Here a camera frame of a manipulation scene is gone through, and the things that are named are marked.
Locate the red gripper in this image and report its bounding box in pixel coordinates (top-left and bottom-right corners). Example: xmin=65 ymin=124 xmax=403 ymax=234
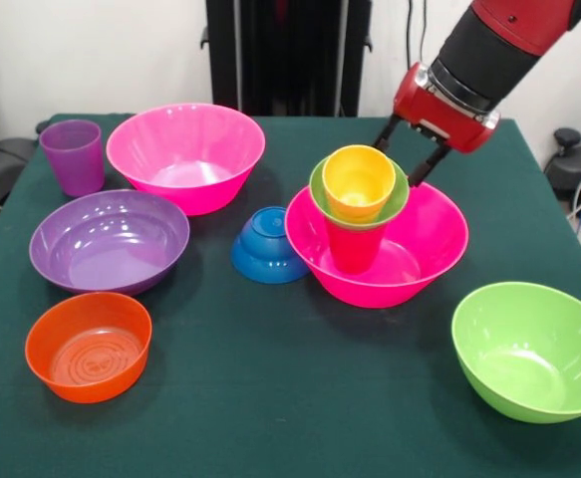
xmin=372 ymin=62 xmax=501 ymax=188

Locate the yellow plastic cup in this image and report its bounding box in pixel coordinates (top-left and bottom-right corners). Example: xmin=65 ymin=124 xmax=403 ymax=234
xmin=321 ymin=144 xmax=397 ymax=222

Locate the small lime green bowl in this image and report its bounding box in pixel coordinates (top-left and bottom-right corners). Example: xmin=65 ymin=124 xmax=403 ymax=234
xmin=309 ymin=153 xmax=412 ymax=230

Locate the magenta plastic bowl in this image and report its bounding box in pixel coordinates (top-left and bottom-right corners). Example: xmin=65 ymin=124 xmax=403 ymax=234
xmin=284 ymin=181 xmax=470 ymax=310
xmin=106 ymin=103 xmax=267 ymax=217

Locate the pink red plastic cup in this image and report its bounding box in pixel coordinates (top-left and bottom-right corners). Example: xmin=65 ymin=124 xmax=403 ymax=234
xmin=324 ymin=218 xmax=386 ymax=274

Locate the blue plastic bowl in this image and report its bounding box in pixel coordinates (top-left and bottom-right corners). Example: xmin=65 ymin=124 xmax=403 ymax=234
xmin=230 ymin=205 xmax=311 ymax=286

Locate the large lime green bowl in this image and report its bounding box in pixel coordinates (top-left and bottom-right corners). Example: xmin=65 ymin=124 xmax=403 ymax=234
xmin=450 ymin=281 xmax=581 ymax=425

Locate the dark green tablecloth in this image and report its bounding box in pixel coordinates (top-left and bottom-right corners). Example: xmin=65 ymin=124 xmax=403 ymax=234
xmin=0 ymin=113 xmax=581 ymax=478

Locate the purple plastic bowl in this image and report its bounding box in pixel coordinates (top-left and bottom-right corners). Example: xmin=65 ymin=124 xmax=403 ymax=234
xmin=29 ymin=188 xmax=191 ymax=296

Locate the purple plastic cup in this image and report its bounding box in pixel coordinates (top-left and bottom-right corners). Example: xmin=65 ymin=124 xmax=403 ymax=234
xmin=39 ymin=119 xmax=106 ymax=198

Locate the red plastic bowl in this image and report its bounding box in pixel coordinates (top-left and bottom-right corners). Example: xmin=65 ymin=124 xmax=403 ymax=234
xmin=24 ymin=291 xmax=153 ymax=404

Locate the thick black hanging cable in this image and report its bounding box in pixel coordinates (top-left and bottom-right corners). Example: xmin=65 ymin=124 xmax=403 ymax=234
xmin=405 ymin=0 xmax=417 ymax=66

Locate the thin black hanging cable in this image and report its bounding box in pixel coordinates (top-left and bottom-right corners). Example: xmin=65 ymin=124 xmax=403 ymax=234
xmin=418 ymin=0 xmax=431 ymax=56

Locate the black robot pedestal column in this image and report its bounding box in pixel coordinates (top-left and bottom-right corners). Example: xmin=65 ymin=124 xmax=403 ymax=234
xmin=200 ymin=0 xmax=374 ymax=119

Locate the grey pedestal foot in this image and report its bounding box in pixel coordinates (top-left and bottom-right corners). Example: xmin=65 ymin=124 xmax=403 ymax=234
xmin=543 ymin=127 xmax=581 ymax=223
xmin=0 ymin=137 xmax=37 ymax=210

